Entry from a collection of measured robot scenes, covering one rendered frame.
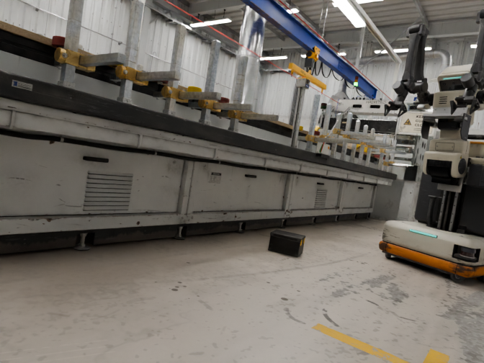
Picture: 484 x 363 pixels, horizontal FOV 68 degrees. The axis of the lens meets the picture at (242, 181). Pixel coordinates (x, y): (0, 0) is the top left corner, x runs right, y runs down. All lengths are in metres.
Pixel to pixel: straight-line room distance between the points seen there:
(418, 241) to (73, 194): 2.13
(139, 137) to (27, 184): 0.49
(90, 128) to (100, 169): 0.36
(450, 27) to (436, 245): 9.33
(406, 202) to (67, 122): 4.78
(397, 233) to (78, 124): 2.16
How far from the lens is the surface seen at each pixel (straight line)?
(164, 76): 1.51
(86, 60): 1.48
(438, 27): 11.60
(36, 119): 1.48
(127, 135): 1.67
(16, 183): 1.72
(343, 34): 12.40
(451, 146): 2.75
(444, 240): 2.64
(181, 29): 1.85
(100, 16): 10.19
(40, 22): 9.45
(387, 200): 5.76
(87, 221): 1.86
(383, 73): 12.89
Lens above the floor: 0.53
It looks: 3 degrees down
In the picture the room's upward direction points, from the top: 9 degrees clockwise
